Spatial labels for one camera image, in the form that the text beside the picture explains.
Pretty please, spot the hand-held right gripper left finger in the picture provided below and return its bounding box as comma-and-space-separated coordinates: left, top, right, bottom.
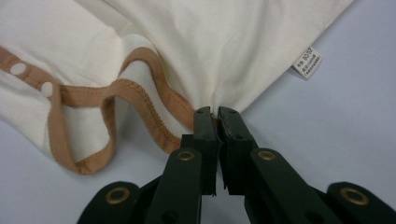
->
180, 105, 222, 196

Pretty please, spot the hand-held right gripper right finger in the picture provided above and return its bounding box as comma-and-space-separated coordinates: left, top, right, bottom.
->
218, 106, 260, 196

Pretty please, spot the cream baby bodysuit brown trim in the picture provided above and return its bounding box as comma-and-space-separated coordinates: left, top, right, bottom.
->
0, 0, 356, 175

